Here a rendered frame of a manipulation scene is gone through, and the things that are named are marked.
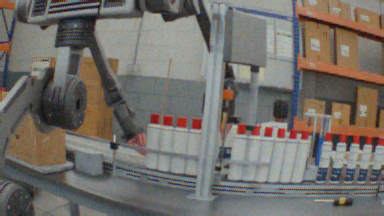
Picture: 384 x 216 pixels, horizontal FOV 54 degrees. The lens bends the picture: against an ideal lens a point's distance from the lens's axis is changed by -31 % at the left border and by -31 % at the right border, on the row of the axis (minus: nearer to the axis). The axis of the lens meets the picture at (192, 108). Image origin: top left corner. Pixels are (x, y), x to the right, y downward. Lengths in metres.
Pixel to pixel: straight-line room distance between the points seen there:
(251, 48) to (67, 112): 0.74
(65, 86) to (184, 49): 5.14
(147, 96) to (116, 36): 0.94
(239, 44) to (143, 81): 4.83
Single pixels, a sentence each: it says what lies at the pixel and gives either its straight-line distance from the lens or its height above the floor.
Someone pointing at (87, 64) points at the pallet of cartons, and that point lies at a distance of 5.17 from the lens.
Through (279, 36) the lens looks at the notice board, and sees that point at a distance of 6.11.
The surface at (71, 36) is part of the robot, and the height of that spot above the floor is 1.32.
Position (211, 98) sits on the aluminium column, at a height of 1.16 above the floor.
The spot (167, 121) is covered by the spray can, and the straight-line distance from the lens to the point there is 1.89.
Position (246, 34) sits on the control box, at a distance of 1.71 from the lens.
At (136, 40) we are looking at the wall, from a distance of 6.53.
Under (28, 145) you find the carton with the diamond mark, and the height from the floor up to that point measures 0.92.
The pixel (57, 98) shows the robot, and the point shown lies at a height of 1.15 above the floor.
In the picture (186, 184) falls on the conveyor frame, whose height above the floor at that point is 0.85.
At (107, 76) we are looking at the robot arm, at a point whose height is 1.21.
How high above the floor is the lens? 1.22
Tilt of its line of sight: 3 degrees down
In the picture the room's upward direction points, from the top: 5 degrees clockwise
